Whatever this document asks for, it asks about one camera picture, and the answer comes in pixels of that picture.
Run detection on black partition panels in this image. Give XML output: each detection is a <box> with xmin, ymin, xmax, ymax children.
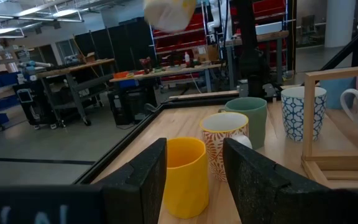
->
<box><xmin>74</xmin><ymin>17</ymin><xmax>157</xmax><ymax>72</ymax></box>

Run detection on white round pillar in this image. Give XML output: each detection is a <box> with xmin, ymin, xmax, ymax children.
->
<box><xmin>324</xmin><ymin>0</ymin><xmax>356</xmax><ymax>48</ymax></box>

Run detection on red shelving rack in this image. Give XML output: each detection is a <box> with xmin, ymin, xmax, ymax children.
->
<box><xmin>149</xmin><ymin>0</ymin><xmax>295</xmax><ymax>82</ymax></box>

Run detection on yellow dotted pattern mug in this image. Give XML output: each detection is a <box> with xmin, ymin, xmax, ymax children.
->
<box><xmin>144</xmin><ymin>0</ymin><xmax>198</xmax><ymax>34</ymax></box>

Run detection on black cart with tablet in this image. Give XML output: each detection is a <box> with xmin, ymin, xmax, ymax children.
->
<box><xmin>12</xmin><ymin>79</ymin><xmax>58</xmax><ymax>130</ymax></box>

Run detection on wooden workbench grey legs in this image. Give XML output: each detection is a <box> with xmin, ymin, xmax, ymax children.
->
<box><xmin>35</xmin><ymin>58</ymin><xmax>116</xmax><ymax>127</ymax></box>

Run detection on plain yellow mug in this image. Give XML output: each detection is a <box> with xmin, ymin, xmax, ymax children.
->
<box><xmin>162</xmin><ymin>137</ymin><xmax>210</xmax><ymax>219</ymax></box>

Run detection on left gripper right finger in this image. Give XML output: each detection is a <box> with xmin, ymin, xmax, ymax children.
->
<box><xmin>223</xmin><ymin>138</ymin><xmax>332</xmax><ymax>224</ymax></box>

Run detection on wooden slatted tray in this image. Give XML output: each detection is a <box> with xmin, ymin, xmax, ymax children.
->
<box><xmin>301</xmin><ymin>64</ymin><xmax>358</xmax><ymax>190</ymax></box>

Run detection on tall wooden workbench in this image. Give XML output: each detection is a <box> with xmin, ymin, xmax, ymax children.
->
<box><xmin>225</xmin><ymin>30</ymin><xmax>290</xmax><ymax>91</ymax></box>

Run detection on long cluttered wooden workbench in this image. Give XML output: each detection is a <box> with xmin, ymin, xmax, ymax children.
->
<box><xmin>109</xmin><ymin>62</ymin><xmax>226</xmax><ymax>94</ymax></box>

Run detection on black frame brace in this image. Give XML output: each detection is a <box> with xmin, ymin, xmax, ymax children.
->
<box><xmin>320</xmin><ymin>17</ymin><xmax>358</xmax><ymax>72</ymax></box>

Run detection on cardboard box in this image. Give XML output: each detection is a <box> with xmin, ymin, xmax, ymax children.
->
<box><xmin>193</xmin><ymin>44</ymin><xmax>220</xmax><ymax>63</ymax></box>

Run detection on orange floral mug yellow rim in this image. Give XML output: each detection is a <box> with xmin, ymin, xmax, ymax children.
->
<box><xmin>200</xmin><ymin>111</ymin><xmax>253</xmax><ymax>183</ymax></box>

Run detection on plain green mug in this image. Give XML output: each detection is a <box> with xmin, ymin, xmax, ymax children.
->
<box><xmin>218</xmin><ymin>96</ymin><xmax>268</xmax><ymax>150</ymax></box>

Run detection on blue lattice pattern mug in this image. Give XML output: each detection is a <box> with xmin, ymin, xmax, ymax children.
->
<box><xmin>280</xmin><ymin>86</ymin><xmax>328</xmax><ymax>143</ymax></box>

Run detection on white robot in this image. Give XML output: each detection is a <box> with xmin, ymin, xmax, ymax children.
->
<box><xmin>206</xmin><ymin>0</ymin><xmax>232</xmax><ymax>44</ymax></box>

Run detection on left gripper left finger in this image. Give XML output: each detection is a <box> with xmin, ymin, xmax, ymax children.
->
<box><xmin>94</xmin><ymin>138</ymin><xmax>168</xmax><ymax>224</ymax></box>

